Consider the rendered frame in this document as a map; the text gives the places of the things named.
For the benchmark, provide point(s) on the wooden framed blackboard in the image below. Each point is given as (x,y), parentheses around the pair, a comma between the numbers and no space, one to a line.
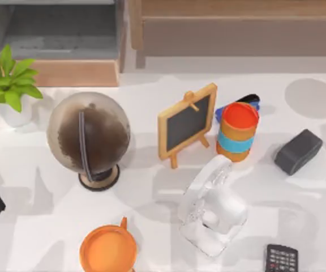
(186,123)

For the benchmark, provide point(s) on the orange and blue can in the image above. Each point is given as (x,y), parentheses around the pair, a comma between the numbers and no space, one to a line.
(236,133)

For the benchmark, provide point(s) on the brown globe on stand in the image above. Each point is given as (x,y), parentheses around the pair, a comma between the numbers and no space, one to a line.
(88,136)

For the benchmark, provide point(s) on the white desk fan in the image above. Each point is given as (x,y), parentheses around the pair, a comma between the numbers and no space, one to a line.
(216,209)

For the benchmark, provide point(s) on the blue and black stapler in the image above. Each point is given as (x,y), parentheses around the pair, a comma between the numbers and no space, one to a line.
(250,99)

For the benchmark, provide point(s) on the pale wooden drawer front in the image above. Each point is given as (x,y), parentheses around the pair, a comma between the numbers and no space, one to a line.
(75,72)

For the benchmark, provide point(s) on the orange cup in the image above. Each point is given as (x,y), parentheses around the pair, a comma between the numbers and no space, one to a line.
(107,249)

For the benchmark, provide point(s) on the wooden cupboard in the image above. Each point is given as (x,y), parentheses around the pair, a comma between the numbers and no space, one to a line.
(236,25)

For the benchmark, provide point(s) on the dark grey speaker box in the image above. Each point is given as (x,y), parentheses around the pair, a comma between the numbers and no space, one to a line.
(297,153)

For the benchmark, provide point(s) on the pulled-out drawer grey inside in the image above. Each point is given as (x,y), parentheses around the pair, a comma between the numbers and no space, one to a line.
(58,31)

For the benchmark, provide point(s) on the green potted plant white pot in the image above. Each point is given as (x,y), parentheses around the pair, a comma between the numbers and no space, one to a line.
(6,82)

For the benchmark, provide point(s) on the black calculator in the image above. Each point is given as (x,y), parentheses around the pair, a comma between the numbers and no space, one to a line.
(281,259)

